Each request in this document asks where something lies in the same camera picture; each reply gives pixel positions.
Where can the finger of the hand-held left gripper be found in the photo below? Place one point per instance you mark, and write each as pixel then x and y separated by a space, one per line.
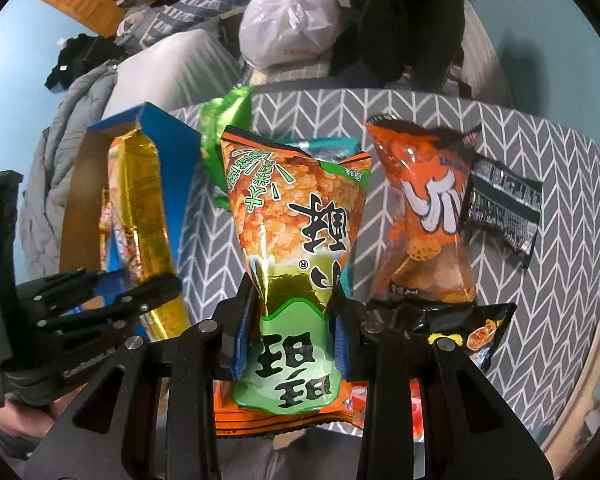
pixel 80 365
pixel 145 295

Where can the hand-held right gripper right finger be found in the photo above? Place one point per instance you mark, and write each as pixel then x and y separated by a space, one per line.
pixel 341 345

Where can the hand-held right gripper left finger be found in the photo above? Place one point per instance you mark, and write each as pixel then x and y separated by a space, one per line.
pixel 240 342

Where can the gold foil snack bag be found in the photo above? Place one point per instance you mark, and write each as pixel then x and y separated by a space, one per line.
pixel 140 200

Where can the green orange rice cracker bag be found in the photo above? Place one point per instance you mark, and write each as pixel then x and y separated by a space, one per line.
pixel 290 220

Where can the black yellow snack packet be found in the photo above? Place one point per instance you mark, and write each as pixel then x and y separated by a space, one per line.
pixel 480 325

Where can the orange honeycomb snack bag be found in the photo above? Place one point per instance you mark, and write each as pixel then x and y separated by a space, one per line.
pixel 420 200

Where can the blue cardboard box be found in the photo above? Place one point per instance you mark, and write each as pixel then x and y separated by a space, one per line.
pixel 170 125

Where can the person's left hand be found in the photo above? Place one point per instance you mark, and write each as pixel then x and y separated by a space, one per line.
pixel 15 422

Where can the red snack packet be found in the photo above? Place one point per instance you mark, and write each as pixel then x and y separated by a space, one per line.
pixel 356 405

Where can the orange black striped snack packet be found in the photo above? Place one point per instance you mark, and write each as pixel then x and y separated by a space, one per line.
pixel 240 410

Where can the grey quilted jacket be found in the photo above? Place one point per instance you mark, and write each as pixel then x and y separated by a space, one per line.
pixel 55 160

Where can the black clothes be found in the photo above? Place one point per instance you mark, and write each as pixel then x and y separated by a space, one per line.
pixel 75 60

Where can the green snack bag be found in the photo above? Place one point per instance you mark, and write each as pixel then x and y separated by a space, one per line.
pixel 220 125

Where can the teal snack packet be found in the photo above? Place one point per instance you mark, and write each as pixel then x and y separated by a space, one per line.
pixel 330 147

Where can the black silver snack packet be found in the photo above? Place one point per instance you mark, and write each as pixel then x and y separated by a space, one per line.
pixel 505 210

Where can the grey pillow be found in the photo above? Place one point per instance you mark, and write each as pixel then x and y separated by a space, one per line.
pixel 170 70

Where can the light wooden board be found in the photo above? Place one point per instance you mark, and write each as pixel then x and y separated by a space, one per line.
pixel 590 385

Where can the grey chevron tablecloth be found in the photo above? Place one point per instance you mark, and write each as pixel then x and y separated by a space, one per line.
pixel 555 160

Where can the grey plaid bedding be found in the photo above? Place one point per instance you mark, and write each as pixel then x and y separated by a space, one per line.
pixel 200 5

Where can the white plastic bag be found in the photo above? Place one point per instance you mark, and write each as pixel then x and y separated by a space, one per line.
pixel 290 20

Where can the dark clothing pile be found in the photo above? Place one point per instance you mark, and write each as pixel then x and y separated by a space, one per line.
pixel 410 20

